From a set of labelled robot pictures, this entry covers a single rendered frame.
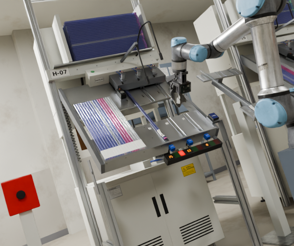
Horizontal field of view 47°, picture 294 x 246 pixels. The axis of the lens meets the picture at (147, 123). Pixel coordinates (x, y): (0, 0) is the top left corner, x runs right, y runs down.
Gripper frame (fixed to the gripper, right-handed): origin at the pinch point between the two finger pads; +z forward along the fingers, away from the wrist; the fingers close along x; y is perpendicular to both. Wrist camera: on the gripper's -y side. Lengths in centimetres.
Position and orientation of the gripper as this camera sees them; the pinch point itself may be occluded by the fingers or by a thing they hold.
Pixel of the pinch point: (178, 104)
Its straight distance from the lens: 182.3
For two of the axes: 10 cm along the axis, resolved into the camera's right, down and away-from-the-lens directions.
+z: 0.6, 9.0, 4.3
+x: 8.8, -2.5, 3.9
